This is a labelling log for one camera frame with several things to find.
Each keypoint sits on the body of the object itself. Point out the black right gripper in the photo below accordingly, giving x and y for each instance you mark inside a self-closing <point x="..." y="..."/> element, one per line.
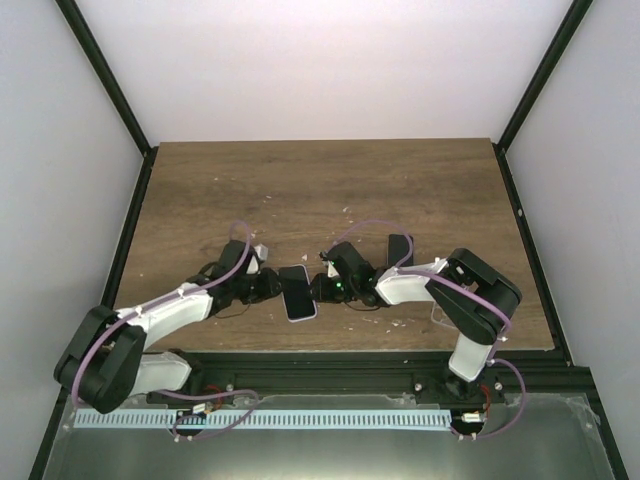
<point x="320" y="293"/>

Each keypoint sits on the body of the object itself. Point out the clear magsafe phone case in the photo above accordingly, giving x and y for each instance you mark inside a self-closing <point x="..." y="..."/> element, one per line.
<point x="439" y="317"/>

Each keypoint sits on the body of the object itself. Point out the light blue slotted cable duct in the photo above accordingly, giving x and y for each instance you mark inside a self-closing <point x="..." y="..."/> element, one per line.
<point x="411" y="420"/>

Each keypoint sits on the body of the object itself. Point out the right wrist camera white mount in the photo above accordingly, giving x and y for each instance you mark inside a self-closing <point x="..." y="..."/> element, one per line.
<point x="332" y="272"/>

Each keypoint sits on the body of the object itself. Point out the black frame post right rear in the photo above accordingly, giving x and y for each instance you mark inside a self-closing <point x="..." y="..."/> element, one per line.
<point x="562" y="38"/>

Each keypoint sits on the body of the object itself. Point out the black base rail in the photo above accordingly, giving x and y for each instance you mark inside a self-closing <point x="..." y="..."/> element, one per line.
<point x="425" y="373"/>

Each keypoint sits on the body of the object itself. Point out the small grey-edged phone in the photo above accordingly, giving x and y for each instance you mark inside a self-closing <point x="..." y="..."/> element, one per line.
<point x="398" y="251"/>

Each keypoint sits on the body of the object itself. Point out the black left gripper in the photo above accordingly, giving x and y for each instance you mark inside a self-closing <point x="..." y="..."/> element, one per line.
<point x="270" y="287"/>

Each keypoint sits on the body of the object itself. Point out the black frame post left rear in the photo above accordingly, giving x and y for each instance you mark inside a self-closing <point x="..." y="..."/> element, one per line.
<point x="93" y="52"/>

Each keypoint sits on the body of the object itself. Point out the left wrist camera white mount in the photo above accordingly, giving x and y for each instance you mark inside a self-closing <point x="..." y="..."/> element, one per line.
<point x="258" y="255"/>

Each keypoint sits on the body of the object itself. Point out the black frame post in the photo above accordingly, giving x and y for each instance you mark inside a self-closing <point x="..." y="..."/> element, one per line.
<point x="562" y="38"/>
<point x="93" y="52"/>

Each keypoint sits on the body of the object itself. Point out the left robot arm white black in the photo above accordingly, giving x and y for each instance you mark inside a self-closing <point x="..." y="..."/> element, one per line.
<point x="106" y="362"/>

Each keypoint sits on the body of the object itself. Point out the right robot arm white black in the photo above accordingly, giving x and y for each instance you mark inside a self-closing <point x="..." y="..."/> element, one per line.
<point x="477" y="299"/>

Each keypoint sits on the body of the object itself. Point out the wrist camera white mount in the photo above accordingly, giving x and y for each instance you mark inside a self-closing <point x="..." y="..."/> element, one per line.
<point x="332" y="272"/>
<point x="258" y="255"/>

